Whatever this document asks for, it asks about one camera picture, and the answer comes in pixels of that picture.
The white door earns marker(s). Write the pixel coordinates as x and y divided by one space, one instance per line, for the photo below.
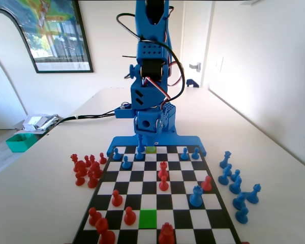
193 38

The blue chess queen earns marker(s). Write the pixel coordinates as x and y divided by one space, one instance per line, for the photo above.
225 161
253 195

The green plastic bin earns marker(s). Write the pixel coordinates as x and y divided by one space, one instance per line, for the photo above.
20 143

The black framed poster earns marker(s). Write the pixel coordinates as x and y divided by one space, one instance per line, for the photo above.
58 38

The red chess rook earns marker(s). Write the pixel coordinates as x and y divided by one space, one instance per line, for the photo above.
163 169
166 233

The blue arm base plate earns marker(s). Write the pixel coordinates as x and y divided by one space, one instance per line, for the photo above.
178 141

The blue table clamp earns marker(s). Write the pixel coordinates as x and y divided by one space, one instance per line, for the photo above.
190 82

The blue geared gripper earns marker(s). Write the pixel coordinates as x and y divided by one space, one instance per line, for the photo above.
145 123

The black and white chessboard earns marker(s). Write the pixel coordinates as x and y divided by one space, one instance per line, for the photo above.
134 188

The pile of papers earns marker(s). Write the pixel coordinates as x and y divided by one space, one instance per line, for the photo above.
38 122

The blue chess pawn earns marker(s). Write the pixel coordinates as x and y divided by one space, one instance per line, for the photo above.
126 164
184 154
223 178
116 154
195 154
139 154
242 216
235 176

